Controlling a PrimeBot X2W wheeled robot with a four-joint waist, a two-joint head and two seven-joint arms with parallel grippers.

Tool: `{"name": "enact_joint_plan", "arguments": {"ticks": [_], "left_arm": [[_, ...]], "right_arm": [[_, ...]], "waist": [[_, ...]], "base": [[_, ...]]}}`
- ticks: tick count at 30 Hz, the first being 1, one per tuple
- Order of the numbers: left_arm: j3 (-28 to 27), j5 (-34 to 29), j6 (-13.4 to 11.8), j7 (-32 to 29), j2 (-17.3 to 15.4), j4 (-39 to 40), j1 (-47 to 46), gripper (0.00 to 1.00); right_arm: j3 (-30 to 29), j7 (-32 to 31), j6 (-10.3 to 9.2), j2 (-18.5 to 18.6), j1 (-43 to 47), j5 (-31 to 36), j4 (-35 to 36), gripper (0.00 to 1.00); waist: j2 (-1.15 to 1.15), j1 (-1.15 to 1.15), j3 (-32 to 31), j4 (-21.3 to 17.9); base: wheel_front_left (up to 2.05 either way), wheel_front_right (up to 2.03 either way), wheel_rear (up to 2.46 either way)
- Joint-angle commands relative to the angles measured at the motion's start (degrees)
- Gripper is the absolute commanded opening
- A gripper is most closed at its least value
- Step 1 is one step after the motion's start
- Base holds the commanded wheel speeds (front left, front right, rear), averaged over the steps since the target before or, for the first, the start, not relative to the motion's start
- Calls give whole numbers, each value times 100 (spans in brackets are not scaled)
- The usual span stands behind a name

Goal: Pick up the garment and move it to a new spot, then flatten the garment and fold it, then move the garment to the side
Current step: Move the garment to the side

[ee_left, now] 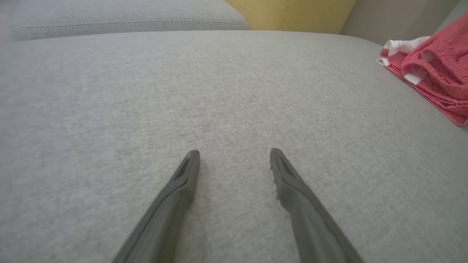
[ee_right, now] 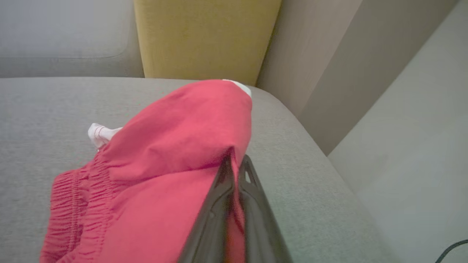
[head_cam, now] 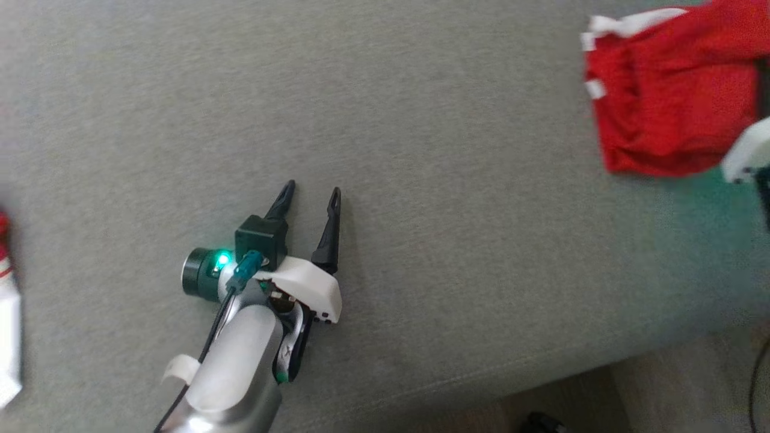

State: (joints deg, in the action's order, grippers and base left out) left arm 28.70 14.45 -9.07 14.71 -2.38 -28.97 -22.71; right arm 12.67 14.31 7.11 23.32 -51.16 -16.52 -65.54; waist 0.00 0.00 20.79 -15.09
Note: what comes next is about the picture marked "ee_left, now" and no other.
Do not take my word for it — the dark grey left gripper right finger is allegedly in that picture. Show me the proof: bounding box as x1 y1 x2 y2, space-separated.
270 148 364 263

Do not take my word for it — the grey sofa side cushion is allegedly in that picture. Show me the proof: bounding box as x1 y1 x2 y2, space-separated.
11 0 250 41

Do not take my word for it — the grey fabric sofa seat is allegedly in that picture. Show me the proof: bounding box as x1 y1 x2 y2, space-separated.
0 30 468 263

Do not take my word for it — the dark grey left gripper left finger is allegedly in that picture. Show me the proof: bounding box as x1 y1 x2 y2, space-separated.
112 149 201 263

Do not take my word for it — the yellow sofa backrest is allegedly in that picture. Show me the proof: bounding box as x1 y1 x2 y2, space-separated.
224 0 357 34

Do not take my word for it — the red jersey with white trim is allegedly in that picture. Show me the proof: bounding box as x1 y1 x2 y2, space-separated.
376 12 468 126

